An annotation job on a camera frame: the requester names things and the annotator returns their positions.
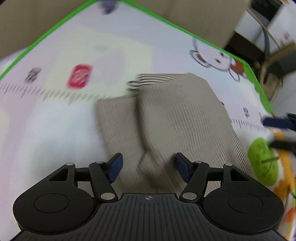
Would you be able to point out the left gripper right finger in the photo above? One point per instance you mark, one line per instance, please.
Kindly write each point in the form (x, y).
(194, 174)

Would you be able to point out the white desk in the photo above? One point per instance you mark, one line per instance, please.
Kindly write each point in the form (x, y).
(277, 18)

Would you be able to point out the tan office chair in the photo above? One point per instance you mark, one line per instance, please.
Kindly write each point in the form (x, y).
(272, 71)

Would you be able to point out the striped beige knit garment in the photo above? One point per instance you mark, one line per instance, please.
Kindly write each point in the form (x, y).
(160, 120)

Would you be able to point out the cartoon play mat green border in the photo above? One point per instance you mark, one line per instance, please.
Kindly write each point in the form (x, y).
(50, 136)

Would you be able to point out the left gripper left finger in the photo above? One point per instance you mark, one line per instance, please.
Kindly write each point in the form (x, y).
(103, 174)

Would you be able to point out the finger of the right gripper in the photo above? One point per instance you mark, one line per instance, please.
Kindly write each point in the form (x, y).
(283, 145)
(282, 123)

